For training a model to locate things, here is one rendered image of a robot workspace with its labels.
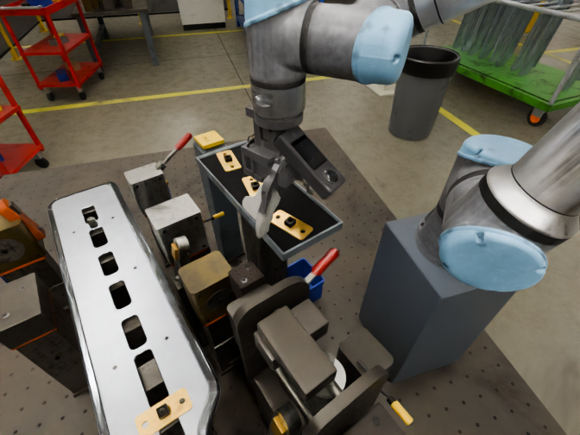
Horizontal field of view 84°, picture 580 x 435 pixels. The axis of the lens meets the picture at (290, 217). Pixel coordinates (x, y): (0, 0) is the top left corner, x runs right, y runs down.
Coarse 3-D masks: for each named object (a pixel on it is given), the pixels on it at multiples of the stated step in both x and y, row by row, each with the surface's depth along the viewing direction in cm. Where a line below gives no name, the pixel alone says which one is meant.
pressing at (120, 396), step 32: (96, 192) 93; (64, 224) 83; (128, 224) 83; (64, 256) 76; (96, 256) 75; (128, 256) 75; (96, 288) 69; (128, 288) 69; (160, 288) 69; (96, 320) 64; (160, 320) 64; (96, 352) 59; (128, 352) 59; (160, 352) 59; (192, 352) 59; (96, 384) 55; (128, 384) 55; (192, 384) 55; (96, 416) 52; (128, 416) 51; (192, 416) 51
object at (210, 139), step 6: (210, 132) 86; (216, 132) 86; (198, 138) 84; (204, 138) 84; (210, 138) 84; (216, 138) 84; (222, 138) 84; (204, 144) 81; (210, 144) 82; (216, 144) 83
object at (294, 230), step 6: (276, 216) 62; (282, 216) 62; (288, 216) 62; (276, 222) 60; (282, 222) 60; (288, 222) 59; (294, 222) 59; (300, 222) 60; (282, 228) 59; (288, 228) 59; (294, 228) 59; (300, 228) 59; (306, 228) 59; (294, 234) 58; (300, 234) 58; (306, 234) 58
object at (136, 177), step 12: (144, 168) 91; (132, 180) 87; (144, 180) 87; (156, 180) 89; (132, 192) 94; (144, 192) 89; (156, 192) 92; (168, 192) 94; (144, 204) 91; (156, 204) 94; (156, 240) 103; (168, 264) 110
